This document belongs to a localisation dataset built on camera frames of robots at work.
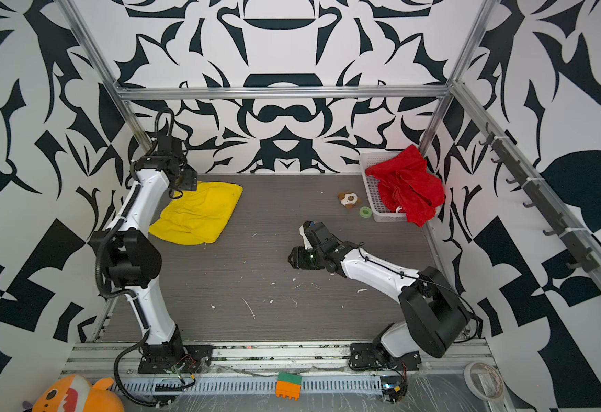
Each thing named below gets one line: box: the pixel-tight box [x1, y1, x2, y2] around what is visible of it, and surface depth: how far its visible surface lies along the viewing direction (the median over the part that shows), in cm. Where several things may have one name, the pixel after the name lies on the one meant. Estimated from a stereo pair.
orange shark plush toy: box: [22, 374, 125, 412], surface depth 65 cm
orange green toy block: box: [274, 371, 303, 402], surface depth 71 cm
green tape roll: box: [358, 206, 372, 219], surface depth 110 cm
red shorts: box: [364, 144, 445, 227], surface depth 103 cm
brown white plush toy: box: [337, 192, 362, 210], surface depth 110 cm
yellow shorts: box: [148, 181, 243, 245], surface depth 106 cm
